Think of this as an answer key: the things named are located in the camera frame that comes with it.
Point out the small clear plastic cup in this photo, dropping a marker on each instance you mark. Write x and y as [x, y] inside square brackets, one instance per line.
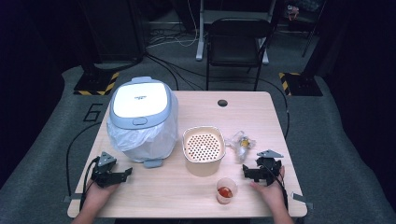
[226, 183]

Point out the person's right hand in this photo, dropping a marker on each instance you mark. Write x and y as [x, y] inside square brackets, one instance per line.
[271, 194]

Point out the red food scrap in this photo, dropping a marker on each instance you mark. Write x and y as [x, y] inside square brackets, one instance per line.
[225, 192]

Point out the black folding chair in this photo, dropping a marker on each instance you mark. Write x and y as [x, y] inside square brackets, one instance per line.
[238, 40]

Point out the clear plastic wrapper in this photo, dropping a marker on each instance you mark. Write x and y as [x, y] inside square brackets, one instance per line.
[241, 146]

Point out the white plastic bin liner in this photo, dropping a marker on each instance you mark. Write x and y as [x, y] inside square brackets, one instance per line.
[146, 144]

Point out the grey tape strip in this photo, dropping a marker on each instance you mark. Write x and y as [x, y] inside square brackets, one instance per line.
[302, 199]
[74, 197]

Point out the dark cabinet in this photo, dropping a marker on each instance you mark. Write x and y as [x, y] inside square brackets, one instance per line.
[115, 28]

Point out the white grey pedal trash can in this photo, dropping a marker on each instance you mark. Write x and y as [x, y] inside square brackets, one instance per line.
[138, 101]

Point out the hazard striped stand base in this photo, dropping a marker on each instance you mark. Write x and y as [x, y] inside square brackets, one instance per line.
[300, 84]
[96, 84]

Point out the white desk frame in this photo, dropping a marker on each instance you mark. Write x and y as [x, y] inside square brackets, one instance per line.
[200, 31]

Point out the person's left hand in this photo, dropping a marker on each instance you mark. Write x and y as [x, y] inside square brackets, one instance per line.
[98, 196]

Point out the beige perforated drain basket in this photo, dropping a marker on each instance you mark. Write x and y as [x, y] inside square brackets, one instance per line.
[204, 146]

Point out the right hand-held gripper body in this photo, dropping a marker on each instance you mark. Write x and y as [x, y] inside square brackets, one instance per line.
[270, 171]

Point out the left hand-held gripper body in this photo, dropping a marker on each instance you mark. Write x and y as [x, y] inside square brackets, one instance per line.
[104, 174]

